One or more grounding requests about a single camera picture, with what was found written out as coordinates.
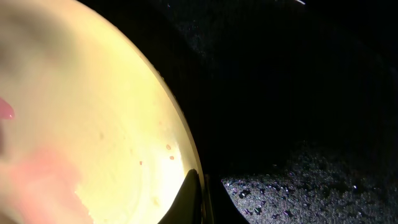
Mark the yellow plate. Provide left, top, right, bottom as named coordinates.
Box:
left=1, top=1, right=204, bottom=224

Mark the round black tray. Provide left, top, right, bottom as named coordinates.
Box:
left=86, top=1, right=397, bottom=223

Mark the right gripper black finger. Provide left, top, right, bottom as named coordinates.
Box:
left=159, top=169, right=202, bottom=224

